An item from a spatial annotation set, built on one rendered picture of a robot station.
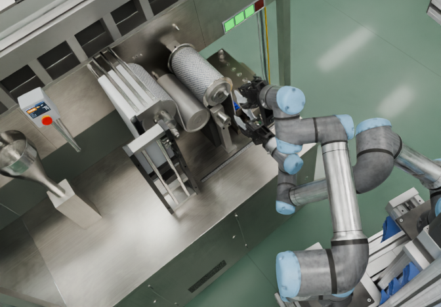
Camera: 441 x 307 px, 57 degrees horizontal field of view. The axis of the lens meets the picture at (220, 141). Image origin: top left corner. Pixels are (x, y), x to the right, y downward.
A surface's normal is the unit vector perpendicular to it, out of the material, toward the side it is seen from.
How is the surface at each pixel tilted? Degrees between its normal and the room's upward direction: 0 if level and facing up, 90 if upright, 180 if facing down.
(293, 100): 50
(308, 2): 0
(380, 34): 0
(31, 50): 90
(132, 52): 90
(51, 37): 90
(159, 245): 0
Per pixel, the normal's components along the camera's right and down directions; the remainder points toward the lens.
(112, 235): -0.15, -0.50
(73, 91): 0.61, 0.64
